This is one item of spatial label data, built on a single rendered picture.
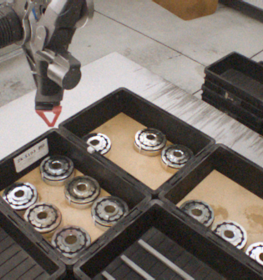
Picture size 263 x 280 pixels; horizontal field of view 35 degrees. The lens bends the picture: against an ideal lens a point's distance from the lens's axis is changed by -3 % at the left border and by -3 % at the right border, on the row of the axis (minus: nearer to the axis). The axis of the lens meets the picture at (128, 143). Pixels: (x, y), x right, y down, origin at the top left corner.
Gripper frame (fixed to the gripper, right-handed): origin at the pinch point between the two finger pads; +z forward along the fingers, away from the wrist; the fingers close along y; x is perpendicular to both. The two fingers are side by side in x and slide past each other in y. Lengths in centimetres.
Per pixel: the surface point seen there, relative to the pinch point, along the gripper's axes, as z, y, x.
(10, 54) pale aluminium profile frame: 95, 187, 59
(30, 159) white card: 18.7, 2.2, 8.3
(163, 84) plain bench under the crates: 37, 66, -39
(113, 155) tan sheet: 23.3, 8.9, -16.6
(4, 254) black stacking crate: 23.2, -28.2, 12.4
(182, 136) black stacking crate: 18.3, 12.5, -38.4
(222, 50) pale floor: 108, 218, -111
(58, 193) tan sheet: 23.2, -7.1, -0.5
